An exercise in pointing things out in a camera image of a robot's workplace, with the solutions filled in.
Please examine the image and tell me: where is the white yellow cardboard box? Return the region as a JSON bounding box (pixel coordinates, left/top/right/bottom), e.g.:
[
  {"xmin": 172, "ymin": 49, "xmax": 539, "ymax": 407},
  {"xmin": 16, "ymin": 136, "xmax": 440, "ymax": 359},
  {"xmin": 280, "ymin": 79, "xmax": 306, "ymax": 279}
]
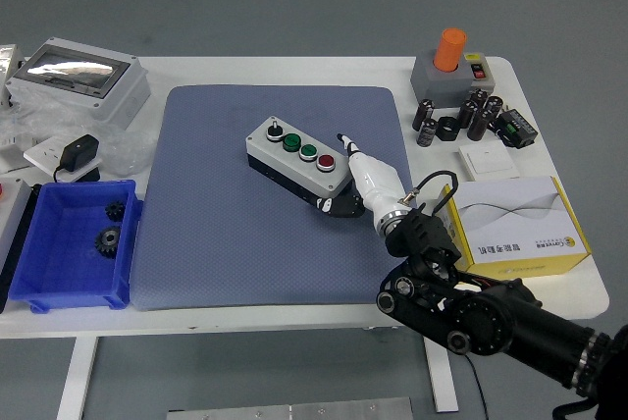
[{"xmin": 439, "ymin": 175, "xmax": 593, "ymax": 279}]

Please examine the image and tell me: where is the white wall switch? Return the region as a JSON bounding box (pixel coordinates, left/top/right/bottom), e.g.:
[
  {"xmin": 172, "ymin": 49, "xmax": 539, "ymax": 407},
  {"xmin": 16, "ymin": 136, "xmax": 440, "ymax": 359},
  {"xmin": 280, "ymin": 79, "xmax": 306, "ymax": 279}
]
[{"xmin": 458, "ymin": 143, "xmax": 521, "ymax": 182}]

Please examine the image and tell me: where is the black cable under table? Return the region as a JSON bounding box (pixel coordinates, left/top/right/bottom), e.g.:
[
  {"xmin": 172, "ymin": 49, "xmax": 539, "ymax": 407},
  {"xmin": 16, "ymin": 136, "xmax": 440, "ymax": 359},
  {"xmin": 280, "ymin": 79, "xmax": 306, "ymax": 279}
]
[{"xmin": 463, "ymin": 353, "xmax": 490, "ymax": 420}]

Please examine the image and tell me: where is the white table leg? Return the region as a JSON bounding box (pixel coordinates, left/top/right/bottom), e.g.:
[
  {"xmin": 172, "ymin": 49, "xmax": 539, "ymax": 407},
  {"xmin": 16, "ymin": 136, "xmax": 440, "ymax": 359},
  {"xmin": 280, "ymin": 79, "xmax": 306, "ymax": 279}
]
[
  {"xmin": 56, "ymin": 336, "xmax": 99, "ymax": 420},
  {"xmin": 424, "ymin": 339, "xmax": 460, "ymax": 414}
]

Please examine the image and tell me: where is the orange cylinder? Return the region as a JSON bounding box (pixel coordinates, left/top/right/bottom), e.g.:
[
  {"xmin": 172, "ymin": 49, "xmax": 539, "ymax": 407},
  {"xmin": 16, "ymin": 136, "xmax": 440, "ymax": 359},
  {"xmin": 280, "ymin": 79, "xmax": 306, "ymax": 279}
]
[{"xmin": 433, "ymin": 27, "xmax": 468, "ymax": 74}]

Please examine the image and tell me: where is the black power adapter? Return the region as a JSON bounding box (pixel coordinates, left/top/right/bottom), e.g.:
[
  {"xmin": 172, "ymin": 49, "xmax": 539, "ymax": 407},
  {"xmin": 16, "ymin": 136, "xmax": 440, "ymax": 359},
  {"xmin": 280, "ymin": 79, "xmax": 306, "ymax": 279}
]
[{"xmin": 52, "ymin": 133, "xmax": 102, "ymax": 184}]

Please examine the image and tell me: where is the clear plastic bag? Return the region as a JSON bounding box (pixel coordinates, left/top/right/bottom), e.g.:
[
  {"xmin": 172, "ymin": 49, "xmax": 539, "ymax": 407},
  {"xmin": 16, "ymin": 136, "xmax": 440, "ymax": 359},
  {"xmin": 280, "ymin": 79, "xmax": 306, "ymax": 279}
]
[{"xmin": 0, "ymin": 90, "xmax": 153, "ymax": 179}]

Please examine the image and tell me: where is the large black gear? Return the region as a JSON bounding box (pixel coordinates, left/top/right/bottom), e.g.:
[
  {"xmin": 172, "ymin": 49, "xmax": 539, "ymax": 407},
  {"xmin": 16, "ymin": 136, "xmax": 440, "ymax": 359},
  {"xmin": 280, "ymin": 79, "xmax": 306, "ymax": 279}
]
[{"xmin": 93, "ymin": 225, "xmax": 123, "ymax": 260}]

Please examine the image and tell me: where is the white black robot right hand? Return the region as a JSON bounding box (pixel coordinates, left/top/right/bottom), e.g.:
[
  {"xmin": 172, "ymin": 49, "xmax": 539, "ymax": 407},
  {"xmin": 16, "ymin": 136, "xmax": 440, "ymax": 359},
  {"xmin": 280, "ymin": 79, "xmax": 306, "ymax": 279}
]
[{"xmin": 313, "ymin": 132, "xmax": 409, "ymax": 233}]

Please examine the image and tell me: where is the silver metal plate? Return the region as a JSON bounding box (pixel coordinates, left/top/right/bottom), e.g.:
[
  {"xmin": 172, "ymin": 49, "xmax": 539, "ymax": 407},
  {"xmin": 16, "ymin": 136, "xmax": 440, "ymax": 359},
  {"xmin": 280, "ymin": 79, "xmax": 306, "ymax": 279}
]
[{"xmin": 166, "ymin": 395, "xmax": 414, "ymax": 420}]

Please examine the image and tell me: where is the blue plastic bin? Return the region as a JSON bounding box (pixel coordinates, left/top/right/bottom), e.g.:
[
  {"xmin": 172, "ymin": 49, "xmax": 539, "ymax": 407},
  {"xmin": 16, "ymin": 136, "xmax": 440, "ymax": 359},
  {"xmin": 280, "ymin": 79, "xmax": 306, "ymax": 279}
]
[{"xmin": 8, "ymin": 179, "xmax": 144, "ymax": 314}]

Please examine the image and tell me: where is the grey-blue fabric mat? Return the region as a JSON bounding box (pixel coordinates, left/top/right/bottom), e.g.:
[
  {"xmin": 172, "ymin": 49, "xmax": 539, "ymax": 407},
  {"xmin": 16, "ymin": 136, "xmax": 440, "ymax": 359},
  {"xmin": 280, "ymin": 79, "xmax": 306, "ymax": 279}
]
[{"xmin": 130, "ymin": 84, "xmax": 428, "ymax": 312}]

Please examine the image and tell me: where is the grey four-button control box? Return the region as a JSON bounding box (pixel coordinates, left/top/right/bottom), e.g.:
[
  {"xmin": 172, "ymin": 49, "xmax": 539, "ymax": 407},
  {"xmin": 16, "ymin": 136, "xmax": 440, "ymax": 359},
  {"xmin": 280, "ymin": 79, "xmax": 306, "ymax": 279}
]
[{"xmin": 244, "ymin": 115, "xmax": 355, "ymax": 208}]

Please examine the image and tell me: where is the grey push-button switch box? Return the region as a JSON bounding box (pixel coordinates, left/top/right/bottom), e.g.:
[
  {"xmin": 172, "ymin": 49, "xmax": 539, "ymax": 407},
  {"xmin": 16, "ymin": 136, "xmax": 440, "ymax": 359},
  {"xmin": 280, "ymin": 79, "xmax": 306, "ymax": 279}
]
[{"xmin": 463, "ymin": 51, "xmax": 497, "ymax": 97}]

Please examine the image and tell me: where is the silver white device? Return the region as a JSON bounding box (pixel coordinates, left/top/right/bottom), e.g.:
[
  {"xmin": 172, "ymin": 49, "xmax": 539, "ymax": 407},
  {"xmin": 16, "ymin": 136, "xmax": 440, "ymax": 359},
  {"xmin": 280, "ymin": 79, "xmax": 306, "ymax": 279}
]
[{"xmin": 0, "ymin": 44, "xmax": 26, "ymax": 110}]

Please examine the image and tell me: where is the black module with green terminal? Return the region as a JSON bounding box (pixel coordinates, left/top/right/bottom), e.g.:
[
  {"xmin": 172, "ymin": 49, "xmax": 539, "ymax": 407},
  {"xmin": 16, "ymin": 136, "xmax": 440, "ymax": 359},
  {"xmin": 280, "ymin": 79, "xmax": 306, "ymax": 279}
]
[{"xmin": 495, "ymin": 108, "xmax": 540, "ymax": 150}]

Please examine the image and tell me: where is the white wall socket plate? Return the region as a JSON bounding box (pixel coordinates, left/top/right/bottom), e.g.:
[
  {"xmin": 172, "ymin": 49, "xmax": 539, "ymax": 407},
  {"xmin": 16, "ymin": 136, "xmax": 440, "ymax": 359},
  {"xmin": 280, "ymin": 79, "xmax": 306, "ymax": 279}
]
[{"xmin": 23, "ymin": 134, "xmax": 103, "ymax": 181}]

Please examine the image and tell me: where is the grey enclosure with clear window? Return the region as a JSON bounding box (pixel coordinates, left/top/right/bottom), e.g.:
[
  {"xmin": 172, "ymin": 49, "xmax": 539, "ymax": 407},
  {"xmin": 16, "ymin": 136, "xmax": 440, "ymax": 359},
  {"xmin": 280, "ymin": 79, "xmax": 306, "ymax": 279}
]
[{"xmin": 5, "ymin": 36, "xmax": 152, "ymax": 131}]

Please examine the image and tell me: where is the grey block holder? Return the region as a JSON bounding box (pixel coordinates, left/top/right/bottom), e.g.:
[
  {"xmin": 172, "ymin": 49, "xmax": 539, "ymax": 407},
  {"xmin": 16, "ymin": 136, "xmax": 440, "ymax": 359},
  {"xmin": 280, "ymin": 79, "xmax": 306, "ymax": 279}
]
[{"xmin": 409, "ymin": 54, "xmax": 475, "ymax": 110}]

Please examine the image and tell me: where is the black hex nut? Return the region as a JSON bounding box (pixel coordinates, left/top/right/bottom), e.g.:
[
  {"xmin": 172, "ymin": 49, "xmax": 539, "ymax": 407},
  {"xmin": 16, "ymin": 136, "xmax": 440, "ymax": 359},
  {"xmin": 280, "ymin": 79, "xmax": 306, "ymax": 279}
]
[{"xmin": 436, "ymin": 116, "xmax": 461, "ymax": 142}]

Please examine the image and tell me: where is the grey box with red button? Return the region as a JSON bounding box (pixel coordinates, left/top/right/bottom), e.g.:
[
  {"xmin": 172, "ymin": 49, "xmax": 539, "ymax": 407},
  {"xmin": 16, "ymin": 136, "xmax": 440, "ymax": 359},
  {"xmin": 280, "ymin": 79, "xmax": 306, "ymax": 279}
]
[{"xmin": 0, "ymin": 177, "xmax": 33, "ymax": 274}]

